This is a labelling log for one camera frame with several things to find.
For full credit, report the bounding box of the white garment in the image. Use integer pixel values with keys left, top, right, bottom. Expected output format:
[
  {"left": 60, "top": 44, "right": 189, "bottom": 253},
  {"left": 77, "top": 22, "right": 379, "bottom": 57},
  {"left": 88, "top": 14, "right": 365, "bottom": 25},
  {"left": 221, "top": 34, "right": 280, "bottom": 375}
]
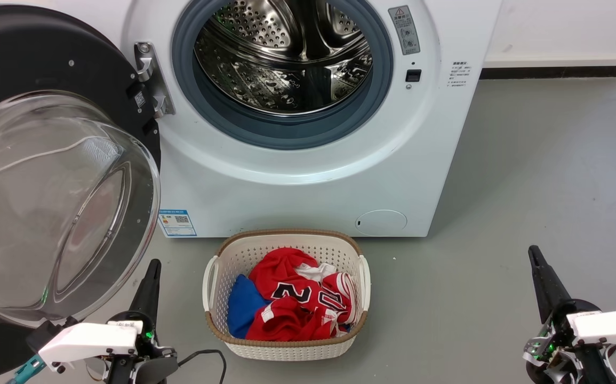
[{"left": 294, "top": 262, "right": 338, "bottom": 283}]

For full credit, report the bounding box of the black round glass washer door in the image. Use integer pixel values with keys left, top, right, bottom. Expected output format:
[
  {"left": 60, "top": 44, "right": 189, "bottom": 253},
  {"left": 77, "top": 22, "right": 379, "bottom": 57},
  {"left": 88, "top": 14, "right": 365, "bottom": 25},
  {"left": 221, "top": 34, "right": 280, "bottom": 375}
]
[{"left": 0, "top": 4, "right": 162, "bottom": 382}]

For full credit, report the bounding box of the beige perforated laundry basket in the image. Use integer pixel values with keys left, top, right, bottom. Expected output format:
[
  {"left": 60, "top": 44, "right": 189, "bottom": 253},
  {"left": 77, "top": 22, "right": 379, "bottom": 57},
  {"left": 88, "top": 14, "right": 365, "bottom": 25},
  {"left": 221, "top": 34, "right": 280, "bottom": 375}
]
[{"left": 202, "top": 229, "right": 372, "bottom": 362}]

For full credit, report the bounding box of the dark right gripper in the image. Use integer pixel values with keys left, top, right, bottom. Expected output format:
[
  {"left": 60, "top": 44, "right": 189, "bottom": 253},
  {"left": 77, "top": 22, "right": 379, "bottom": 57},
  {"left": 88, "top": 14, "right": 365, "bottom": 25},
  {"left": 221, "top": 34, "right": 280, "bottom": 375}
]
[{"left": 523, "top": 245, "right": 616, "bottom": 384}]

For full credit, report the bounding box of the dark wall baseboard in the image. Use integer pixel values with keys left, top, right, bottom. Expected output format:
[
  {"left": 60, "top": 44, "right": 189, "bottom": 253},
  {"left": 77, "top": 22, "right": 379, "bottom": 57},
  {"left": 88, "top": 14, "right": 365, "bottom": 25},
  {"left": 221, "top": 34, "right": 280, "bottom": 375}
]
[{"left": 479, "top": 65, "right": 616, "bottom": 81}]

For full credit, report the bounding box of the blue garment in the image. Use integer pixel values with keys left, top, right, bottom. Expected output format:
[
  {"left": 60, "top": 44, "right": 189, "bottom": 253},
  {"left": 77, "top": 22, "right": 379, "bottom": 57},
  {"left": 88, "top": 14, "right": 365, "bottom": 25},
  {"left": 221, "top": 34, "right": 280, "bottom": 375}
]
[{"left": 227, "top": 274, "right": 271, "bottom": 340}]

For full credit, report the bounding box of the red numbered sports jersey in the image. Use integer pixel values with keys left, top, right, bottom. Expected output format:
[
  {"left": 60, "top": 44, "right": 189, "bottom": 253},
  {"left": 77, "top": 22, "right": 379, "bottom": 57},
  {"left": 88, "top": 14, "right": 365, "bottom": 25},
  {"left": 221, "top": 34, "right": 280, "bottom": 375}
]
[{"left": 245, "top": 247, "right": 358, "bottom": 342}]

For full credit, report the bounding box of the black cable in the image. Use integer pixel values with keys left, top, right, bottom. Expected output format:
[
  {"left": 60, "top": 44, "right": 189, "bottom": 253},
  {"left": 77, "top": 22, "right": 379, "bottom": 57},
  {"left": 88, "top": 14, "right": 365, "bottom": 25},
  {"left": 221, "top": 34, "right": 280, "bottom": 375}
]
[{"left": 177, "top": 349, "right": 228, "bottom": 384}]

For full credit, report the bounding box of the silver metal door hinge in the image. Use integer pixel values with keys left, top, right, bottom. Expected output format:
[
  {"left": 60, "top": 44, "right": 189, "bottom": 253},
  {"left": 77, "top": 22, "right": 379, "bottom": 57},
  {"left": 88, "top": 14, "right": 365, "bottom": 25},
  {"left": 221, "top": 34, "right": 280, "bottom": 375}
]
[{"left": 134, "top": 42, "right": 175, "bottom": 118}]

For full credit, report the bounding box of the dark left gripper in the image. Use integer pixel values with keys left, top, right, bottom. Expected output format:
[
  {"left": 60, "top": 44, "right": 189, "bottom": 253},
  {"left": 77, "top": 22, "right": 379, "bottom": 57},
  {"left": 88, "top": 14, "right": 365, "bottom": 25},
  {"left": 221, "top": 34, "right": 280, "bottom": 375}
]
[{"left": 105, "top": 260, "right": 179, "bottom": 384}]

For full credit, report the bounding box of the blue energy label sticker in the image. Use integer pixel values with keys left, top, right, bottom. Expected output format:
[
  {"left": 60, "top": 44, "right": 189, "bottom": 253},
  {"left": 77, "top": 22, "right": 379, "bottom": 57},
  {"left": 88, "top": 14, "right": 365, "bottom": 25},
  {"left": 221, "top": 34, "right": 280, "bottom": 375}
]
[{"left": 158, "top": 209, "right": 198, "bottom": 238}]

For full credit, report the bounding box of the teal cable connector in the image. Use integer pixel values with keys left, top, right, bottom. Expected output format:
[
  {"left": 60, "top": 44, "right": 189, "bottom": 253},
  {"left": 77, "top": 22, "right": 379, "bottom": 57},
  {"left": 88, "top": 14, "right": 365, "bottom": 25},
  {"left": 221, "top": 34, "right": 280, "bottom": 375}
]
[{"left": 5, "top": 354, "right": 47, "bottom": 384}]

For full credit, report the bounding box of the grey warning sticker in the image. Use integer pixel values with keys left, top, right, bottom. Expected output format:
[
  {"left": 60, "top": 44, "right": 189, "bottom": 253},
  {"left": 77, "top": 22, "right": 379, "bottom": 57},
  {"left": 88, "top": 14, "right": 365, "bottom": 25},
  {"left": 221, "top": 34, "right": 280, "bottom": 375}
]
[{"left": 388, "top": 5, "right": 421, "bottom": 56}]

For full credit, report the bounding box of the steel washer drum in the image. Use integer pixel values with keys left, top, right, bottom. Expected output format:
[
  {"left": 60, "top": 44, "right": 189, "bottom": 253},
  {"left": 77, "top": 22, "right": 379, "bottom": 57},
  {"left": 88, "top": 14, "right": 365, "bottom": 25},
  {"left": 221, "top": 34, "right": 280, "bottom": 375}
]
[{"left": 194, "top": 0, "right": 373, "bottom": 116}]

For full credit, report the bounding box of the round white filter cover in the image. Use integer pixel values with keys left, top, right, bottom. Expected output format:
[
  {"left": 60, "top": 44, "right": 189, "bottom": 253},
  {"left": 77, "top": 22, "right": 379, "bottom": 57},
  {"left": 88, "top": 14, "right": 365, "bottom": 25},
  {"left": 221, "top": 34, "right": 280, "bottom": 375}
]
[{"left": 355, "top": 209, "right": 408, "bottom": 237}]

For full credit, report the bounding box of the white front-load washing machine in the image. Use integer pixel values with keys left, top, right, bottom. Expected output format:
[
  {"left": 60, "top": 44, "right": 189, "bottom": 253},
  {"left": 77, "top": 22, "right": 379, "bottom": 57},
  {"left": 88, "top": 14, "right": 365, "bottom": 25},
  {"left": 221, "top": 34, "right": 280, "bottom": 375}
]
[{"left": 121, "top": 0, "right": 503, "bottom": 239}]

